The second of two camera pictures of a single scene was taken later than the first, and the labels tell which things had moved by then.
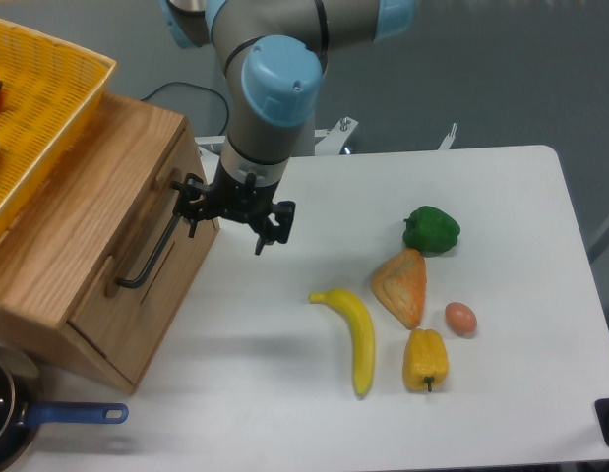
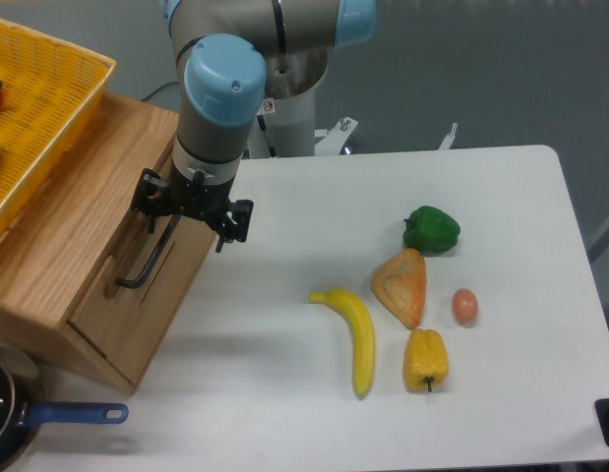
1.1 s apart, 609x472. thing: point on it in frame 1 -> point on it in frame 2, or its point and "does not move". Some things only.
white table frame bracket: x=449 y=139 does not move
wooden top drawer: x=132 y=308 does not move
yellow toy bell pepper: x=425 y=364 does not move
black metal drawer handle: x=139 y=279 does not move
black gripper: x=226 y=198 -> x=192 y=194
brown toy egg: x=460 y=318 -> x=464 y=307
